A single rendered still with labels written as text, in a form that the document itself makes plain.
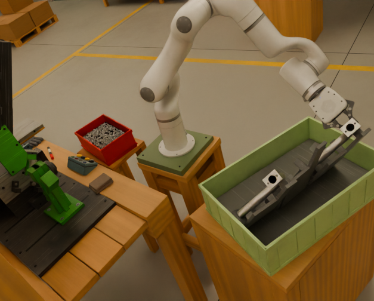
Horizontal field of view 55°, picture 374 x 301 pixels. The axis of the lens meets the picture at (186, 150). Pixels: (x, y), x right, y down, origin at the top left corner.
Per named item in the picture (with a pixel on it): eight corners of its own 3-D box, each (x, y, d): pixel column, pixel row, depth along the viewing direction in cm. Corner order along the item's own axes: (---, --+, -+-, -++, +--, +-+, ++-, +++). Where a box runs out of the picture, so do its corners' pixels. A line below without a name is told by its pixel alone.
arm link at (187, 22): (169, 92, 171) (153, 112, 161) (148, 77, 171) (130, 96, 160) (220, 6, 134) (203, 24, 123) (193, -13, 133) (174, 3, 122)
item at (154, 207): (20, 140, 256) (8, 123, 247) (176, 217, 166) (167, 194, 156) (3, 151, 249) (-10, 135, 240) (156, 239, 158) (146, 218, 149)
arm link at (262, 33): (275, -1, 129) (326, 63, 136) (241, 31, 132) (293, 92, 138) (282, -4, 120) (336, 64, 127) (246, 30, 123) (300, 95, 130)
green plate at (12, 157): (27, 159, 177) (-1, 123, 169) (33, 161, 171) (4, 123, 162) (7, 175, 171) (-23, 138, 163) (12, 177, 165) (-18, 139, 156)
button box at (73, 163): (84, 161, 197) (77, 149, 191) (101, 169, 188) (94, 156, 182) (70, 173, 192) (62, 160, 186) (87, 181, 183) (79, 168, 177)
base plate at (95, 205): (5, 144, 229) (3, 142, 228) (117, 204, 163) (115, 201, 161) (-58, 189, 208) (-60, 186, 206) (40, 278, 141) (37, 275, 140)
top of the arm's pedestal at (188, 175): (173, 132, 207) (172, 126, 205) (221, 143, 189) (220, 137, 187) (139, 168, 190) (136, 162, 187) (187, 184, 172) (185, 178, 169)
